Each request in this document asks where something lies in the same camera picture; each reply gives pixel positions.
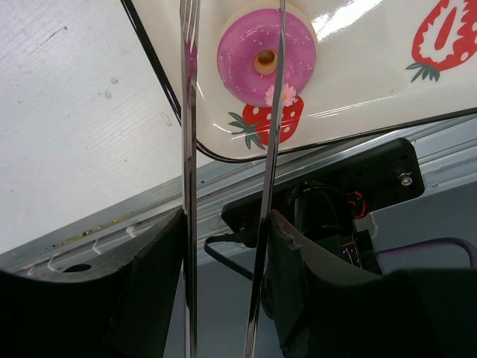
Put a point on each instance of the strawberry pattern tray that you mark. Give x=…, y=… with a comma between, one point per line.
x=381, y=65

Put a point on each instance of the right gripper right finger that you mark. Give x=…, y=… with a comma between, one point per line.
x=322, y=306

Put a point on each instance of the silver metal tongs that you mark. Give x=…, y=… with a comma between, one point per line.
x=189, y=30

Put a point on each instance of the pink fake donut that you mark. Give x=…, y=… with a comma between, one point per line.
x=248, y=53

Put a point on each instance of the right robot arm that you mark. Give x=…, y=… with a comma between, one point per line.
x=321, y=288

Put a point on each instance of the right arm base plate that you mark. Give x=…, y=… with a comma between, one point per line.
x=324, y=204

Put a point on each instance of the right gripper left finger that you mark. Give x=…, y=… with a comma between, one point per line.
x=118, y=305

